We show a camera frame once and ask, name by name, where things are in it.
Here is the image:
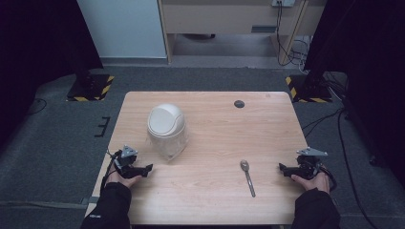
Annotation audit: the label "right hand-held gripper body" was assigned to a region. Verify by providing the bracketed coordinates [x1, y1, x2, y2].
[295, 146, 330, 179]

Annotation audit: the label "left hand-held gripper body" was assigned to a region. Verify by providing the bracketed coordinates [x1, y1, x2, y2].
[113, 144, 139, 175]

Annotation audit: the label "person's left hand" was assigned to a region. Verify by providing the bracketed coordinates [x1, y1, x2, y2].
[105, 171, 143, 189]

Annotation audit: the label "person's right hand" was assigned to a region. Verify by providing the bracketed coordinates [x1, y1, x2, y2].
[290, 171, 330, 195]

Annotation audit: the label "metal spoon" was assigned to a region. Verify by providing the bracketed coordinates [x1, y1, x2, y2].
[239, 159, 257, 198]

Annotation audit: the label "white swing-lid trash can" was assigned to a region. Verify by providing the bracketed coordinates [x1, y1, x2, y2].
[146, 102, 189, 161]

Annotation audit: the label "black stand base hazard stripes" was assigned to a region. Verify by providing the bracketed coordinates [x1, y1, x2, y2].
[66, 73, 116, 102]
[285, 73, 333, 104]

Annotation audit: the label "dark curtain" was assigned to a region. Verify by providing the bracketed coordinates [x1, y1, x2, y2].
[0, 0, 104, 151]
[303, 0, 405, 189]

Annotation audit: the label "white cabinet panel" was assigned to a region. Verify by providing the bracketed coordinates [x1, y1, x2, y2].
[76, 0, 168, 59]

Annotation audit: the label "grey power strip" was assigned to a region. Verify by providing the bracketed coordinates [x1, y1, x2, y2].
[270, 0, 296, 9]

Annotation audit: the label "light wooden desk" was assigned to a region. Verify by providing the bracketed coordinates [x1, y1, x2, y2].
[158, 0, 329, 66]

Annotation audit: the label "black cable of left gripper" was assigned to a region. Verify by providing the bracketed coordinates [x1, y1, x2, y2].
[100, 149, 124, 193]

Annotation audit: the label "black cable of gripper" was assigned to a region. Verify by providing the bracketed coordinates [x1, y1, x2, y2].
[100, 149, 124, 193]
[318, 164, 338, 193]

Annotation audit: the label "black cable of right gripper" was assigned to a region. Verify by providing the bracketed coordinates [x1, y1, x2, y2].
[318, 164, 338, 193]

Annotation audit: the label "long black floor cable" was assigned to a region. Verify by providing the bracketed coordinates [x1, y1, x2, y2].
[336, 108, 380, 229]

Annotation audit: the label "black comb-shaped floor bracket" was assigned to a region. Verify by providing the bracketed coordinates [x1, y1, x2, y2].
[94, 115, 112, 138]

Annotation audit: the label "thin black floor cable loop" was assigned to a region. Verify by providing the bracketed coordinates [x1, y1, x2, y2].
[26, 97, 48, 116]

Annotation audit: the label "bundle of black desk cables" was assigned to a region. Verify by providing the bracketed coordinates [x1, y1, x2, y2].
[274, 1, 310, 67]

